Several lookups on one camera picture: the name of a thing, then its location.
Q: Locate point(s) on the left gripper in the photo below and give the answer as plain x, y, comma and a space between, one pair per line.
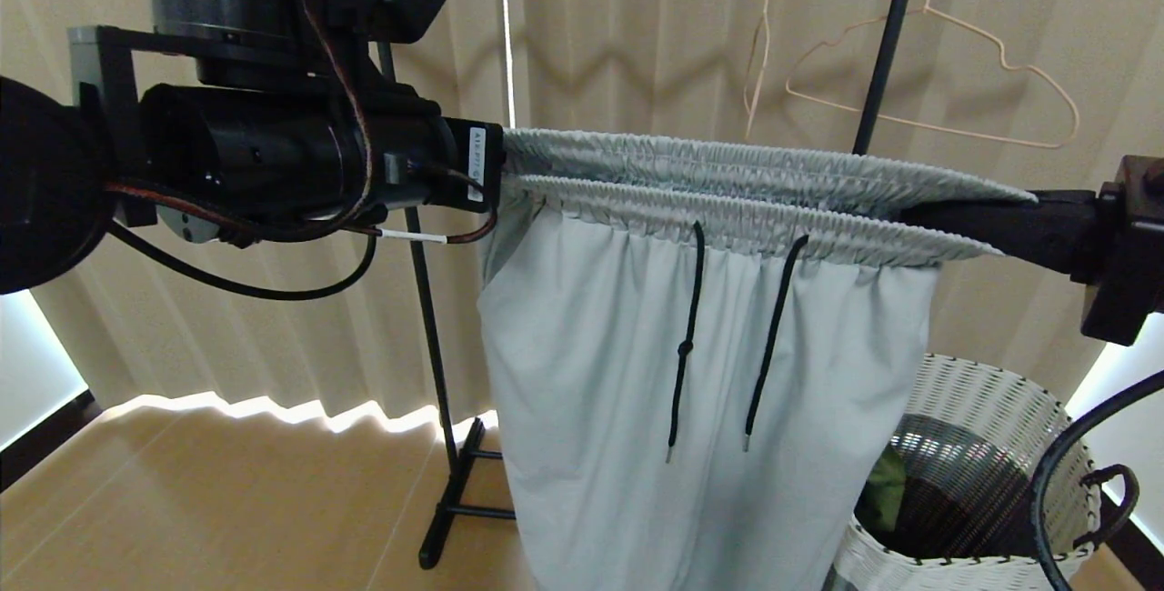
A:
273, 155

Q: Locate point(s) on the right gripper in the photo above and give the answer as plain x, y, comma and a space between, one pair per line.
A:
1128, 245

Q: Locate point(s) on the pink clothes hanger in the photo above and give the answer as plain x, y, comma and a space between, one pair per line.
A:
1000, 136
768, 18

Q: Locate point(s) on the pale grey shorts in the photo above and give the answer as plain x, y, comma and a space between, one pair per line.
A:
637, 345

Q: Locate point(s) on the white laundry basket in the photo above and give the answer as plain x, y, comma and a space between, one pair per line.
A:
982, 391

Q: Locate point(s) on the green garment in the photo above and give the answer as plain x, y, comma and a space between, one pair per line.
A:
884, 491

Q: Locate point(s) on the beige curtain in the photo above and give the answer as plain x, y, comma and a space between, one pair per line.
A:
637, 45

